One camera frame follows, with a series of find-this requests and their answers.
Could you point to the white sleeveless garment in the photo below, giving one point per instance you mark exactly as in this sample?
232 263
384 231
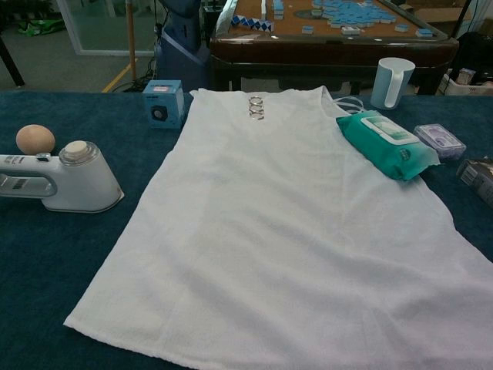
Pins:
269 231

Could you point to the white handheld garment steamer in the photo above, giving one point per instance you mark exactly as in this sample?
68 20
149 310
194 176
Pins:
92 181

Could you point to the blue speaker box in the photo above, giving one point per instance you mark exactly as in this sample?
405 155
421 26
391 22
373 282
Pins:
163 109

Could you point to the green wet wipes pack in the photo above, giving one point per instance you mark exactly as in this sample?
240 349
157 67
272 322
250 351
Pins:
385 150

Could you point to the dark wooden mahjong table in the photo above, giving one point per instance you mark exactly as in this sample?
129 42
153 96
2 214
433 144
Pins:
308 54

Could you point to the blue machine base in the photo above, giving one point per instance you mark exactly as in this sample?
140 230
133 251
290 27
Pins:
179 50

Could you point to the blue white snake puzzle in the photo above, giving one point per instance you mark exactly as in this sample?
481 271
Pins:
252 23

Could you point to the blue mahjong tile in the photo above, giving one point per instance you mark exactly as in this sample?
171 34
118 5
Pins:
402 27
424 33
351 31
310 30

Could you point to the light blue white mug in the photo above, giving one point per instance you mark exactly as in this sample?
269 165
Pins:
396 85

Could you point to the wooden pole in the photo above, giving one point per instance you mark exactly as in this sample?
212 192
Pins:
132 38

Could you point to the clear purple plastic case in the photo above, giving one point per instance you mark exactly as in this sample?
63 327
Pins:
441 142

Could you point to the beige egg-shaped ball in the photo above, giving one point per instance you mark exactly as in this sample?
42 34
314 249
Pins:
35 139

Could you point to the dark blue tablecloth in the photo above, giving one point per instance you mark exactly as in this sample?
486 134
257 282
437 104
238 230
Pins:
38 270

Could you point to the dark snack packet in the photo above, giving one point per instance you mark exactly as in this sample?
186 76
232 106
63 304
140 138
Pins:
479 177

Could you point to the white storage box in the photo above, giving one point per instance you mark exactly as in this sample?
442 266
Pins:
466 86

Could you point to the cardboard box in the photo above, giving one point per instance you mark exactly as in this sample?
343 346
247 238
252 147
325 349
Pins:
435 13

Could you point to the green bag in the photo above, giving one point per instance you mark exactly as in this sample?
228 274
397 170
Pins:
38 29

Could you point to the black table leg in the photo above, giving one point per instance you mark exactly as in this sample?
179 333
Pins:
11 61

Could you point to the black bag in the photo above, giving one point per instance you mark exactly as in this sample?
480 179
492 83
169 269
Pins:
475 48

